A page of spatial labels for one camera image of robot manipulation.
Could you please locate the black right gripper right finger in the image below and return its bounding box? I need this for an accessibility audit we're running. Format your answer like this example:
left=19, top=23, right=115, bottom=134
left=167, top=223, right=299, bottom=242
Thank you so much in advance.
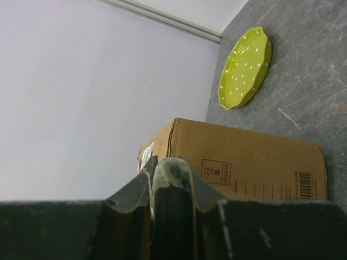
left=178, top=156, right=347, bottom=260

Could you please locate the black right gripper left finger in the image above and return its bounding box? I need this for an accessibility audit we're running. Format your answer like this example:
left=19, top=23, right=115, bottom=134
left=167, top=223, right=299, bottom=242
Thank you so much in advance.
left=1, top=156, right=158, bottom=259

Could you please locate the yellow utility knife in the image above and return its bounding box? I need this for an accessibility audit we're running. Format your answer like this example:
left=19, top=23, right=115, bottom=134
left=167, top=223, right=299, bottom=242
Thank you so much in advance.
left=147, top=158, right=197, bottom=259

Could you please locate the brown cardboard express box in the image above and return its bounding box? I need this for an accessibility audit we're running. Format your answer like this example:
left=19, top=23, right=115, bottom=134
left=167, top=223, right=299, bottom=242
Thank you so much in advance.
left=139, top=118, right=327, bottom=200

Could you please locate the green dotted plate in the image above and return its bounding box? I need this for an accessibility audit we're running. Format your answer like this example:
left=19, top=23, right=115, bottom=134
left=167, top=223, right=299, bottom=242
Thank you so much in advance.
left=217, top=27, right=272, bottom=111

